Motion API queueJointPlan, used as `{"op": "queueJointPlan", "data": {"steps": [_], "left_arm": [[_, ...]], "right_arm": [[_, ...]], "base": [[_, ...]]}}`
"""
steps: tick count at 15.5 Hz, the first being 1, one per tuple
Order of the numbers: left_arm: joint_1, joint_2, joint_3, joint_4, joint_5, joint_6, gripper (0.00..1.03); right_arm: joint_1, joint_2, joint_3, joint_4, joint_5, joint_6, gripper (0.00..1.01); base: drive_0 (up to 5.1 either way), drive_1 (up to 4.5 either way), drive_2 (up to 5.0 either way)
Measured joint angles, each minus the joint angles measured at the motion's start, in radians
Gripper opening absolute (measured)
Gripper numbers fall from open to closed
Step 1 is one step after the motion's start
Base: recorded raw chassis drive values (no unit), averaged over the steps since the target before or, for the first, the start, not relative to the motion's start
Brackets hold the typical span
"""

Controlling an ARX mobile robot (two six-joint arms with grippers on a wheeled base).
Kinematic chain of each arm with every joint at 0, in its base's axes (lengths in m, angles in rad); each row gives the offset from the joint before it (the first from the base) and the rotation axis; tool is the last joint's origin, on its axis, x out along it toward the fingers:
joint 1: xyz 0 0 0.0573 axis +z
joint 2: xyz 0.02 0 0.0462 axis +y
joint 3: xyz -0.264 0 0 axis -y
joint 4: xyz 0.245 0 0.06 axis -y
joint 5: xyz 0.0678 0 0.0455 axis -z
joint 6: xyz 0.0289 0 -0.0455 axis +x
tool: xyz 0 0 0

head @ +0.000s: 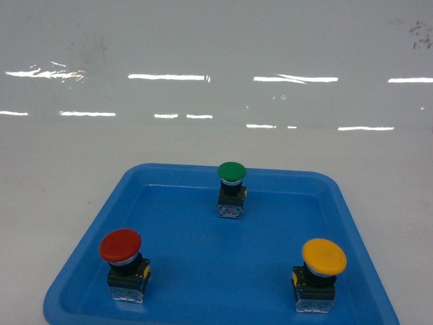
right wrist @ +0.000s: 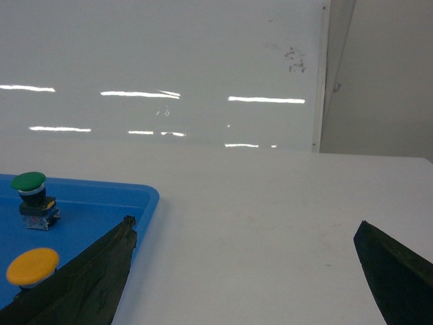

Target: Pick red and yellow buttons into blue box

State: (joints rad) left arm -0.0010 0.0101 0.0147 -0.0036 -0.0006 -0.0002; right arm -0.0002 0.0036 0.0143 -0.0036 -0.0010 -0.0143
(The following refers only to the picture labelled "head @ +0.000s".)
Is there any red mushroom push button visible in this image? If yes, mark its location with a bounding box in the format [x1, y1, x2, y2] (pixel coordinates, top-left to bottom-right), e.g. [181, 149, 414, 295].
[98, 228, 152, 303]

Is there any yellow mushroom push button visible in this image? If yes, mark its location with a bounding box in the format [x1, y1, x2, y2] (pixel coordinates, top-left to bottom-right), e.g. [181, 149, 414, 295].
[291, 238, 347, 313]

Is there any green mushroom push button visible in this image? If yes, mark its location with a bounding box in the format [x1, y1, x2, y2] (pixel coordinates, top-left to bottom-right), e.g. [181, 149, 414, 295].
[216, 162, 247, 219]

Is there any blue plastic tray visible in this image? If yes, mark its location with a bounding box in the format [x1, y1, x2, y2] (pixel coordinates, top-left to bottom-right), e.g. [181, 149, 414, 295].
[43, 164, 398, 324]

